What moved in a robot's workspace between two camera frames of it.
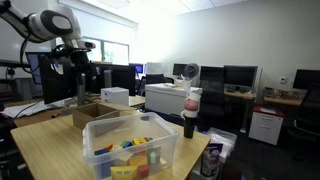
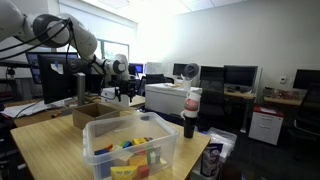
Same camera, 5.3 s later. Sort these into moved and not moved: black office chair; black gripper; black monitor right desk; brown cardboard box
Moved: black gripper
Not moved: black office chair; black monitor right desk; brown cardboard box
